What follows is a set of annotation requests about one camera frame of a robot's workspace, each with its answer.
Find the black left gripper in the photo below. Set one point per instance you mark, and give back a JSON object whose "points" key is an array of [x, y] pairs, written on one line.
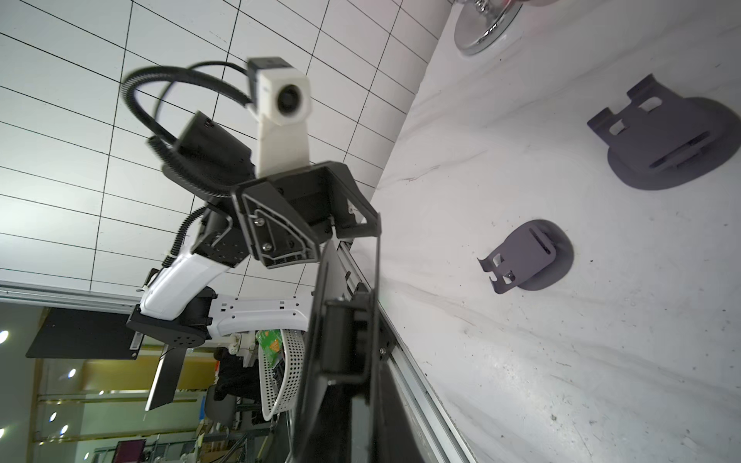
{"points": [[285, 218]]}

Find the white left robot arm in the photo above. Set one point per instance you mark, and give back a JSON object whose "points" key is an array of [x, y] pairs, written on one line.
{"points": [[209, 162]]}

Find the chrome cup holder stand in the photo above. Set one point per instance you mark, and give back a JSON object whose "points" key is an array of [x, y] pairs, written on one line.
{"points": [[482, 22]]}

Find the white perforated basket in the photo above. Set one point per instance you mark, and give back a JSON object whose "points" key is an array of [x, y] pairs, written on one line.
{"points": [[281, 357]]}

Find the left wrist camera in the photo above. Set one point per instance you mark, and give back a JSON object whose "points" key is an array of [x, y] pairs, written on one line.
{"points": [[281, 105]]}

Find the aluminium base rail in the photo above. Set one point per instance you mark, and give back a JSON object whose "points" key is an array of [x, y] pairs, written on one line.
{"points": [[433, 433]]}

